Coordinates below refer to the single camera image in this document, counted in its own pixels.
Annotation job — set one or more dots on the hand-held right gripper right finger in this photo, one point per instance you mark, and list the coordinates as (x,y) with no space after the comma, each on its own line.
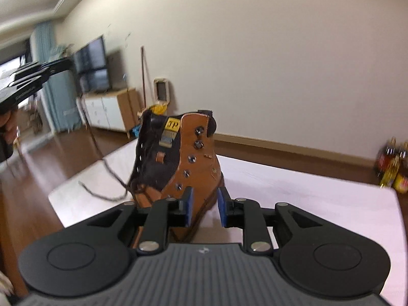
(222,208)

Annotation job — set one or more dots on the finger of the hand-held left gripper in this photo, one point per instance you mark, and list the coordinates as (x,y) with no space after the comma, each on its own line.
(32,77)
(47,65)

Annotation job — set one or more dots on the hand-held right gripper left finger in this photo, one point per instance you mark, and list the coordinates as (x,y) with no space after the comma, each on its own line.
(189,205)

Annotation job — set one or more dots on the brown leather boot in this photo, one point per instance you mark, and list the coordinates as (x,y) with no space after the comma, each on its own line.
(197,178)

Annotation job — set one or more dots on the dark brown shoelace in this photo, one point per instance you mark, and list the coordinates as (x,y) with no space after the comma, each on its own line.
(108,169)

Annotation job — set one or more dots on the person's left hand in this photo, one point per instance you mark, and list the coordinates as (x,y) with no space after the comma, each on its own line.
(8,127)

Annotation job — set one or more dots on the blue curtain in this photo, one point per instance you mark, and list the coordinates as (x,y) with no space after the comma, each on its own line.
(60,102)

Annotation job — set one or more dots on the flat screen television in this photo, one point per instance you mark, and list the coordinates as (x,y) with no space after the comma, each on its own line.
(92,63)

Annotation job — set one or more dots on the wooden television cabinet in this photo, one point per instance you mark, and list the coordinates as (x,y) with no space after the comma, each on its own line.
(108,108)

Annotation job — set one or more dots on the thin wooden stick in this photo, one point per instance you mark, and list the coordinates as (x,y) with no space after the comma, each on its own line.
(144,79)

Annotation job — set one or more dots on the beige framed device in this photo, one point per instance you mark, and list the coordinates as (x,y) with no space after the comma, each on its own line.
(161,91)

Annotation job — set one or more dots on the cluster of cooking oil bottles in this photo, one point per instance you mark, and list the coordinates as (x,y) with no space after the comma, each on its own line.
(390,172)

